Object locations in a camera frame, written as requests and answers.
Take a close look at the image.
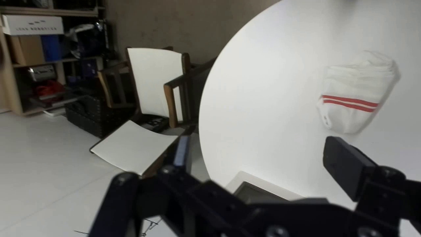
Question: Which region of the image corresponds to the white flat board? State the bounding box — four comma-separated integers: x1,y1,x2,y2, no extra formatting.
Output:
89,44,195,176

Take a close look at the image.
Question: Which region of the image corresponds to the white printed cardboard box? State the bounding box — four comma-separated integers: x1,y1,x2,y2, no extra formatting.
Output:
1,13,64,37

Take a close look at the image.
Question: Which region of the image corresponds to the dark wooden chair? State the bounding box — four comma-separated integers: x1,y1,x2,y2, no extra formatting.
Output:
96,64,137,110

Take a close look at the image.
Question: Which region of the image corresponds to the black woven crate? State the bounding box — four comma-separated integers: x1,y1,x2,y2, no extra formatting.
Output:
64,89,139,139

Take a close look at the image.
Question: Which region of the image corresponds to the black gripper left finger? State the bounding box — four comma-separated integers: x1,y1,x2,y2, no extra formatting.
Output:
162,133,193,176

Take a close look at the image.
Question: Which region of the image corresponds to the white cloth with red stripes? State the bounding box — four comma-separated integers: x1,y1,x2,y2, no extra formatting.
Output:
314,50,401,137

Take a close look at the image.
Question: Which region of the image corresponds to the wooden storage shelf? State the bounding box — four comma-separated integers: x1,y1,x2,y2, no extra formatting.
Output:
0,4,106,117

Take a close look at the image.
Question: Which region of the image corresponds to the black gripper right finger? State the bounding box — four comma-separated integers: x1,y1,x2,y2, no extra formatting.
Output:
322,135,379,202

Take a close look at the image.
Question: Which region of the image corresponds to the blue storage box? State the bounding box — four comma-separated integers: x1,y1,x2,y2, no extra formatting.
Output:
41,34,71,63

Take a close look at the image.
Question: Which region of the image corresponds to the red item on shelf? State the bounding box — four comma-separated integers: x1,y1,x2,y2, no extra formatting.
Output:
34,80,64,101

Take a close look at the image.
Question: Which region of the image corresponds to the plain brown cardboard box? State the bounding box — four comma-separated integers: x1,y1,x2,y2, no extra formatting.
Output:
10,35,45,65

